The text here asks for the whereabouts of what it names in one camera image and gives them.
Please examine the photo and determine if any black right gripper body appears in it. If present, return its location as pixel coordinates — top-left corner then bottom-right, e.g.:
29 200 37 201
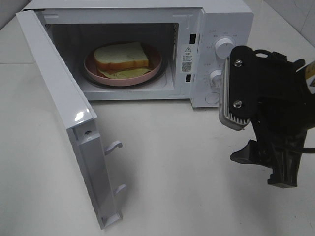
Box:
251 50 310 150

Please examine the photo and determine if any pink round plate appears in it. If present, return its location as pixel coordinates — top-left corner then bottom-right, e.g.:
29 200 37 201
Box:
83 42 163 87

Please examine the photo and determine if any upper white round knob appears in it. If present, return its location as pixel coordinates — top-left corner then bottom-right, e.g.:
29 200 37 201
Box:
215 37 235 59

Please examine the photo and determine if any round white door button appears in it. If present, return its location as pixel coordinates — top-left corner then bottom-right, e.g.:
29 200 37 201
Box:
205 92 220 104

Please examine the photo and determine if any white warning label sticker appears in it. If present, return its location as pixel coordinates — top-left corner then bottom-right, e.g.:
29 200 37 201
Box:
180 44 196 74

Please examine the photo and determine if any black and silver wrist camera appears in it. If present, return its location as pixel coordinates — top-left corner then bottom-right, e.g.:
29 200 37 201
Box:
219 46 258 131

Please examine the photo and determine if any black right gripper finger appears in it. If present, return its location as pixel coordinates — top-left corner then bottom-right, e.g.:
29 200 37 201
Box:
230 140 271 165
267 143 302 188

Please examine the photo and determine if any white round knob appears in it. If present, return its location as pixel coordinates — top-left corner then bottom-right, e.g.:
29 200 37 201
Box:
215 37 235 59
209 70 222 88

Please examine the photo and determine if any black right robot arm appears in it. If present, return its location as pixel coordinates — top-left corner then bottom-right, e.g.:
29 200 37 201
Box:
228 46 315 188

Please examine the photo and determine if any white bread sandwich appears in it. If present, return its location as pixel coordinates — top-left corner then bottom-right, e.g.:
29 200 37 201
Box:
94 42 152 79

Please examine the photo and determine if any lower white round knob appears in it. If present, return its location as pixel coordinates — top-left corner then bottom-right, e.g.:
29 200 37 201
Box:
209 70 222 88

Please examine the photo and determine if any white microwave door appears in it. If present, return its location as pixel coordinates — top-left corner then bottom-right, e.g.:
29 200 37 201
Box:
16 10 123 229

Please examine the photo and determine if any white microwave oven body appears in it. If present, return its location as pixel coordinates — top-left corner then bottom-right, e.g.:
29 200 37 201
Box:
21 0 254 108

